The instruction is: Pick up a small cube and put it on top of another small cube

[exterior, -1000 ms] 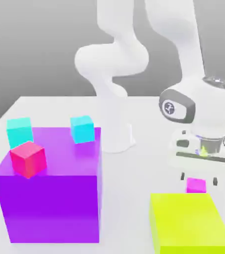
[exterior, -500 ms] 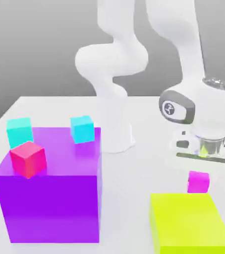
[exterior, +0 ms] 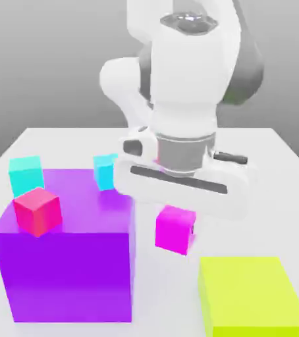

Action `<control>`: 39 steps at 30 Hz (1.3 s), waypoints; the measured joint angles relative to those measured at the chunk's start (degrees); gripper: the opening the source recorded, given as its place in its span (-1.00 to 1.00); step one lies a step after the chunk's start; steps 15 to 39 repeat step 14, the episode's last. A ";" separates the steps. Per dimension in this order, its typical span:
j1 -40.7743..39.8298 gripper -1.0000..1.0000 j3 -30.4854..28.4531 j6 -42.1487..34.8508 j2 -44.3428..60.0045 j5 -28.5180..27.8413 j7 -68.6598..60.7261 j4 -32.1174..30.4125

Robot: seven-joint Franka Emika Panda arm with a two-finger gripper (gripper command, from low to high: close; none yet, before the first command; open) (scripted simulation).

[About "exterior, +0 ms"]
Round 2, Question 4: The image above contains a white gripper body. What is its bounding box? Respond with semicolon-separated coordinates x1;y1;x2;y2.
112;153;257;221

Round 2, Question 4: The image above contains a small magenta cube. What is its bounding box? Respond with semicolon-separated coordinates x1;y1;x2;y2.
155;205;197;256

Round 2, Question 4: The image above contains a small cyan cube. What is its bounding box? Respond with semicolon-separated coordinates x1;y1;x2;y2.
93;153;119;192

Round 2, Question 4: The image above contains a small red cube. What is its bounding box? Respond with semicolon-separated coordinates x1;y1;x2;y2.
13;186;63;238

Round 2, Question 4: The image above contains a small turquoise cube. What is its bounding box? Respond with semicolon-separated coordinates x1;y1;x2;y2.
8;155;45;199

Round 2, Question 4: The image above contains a large yellow box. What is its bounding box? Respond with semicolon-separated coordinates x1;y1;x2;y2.
198;256;299;337

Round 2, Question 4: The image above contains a large purple box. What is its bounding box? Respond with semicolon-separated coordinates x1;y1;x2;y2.
0;168;136;324

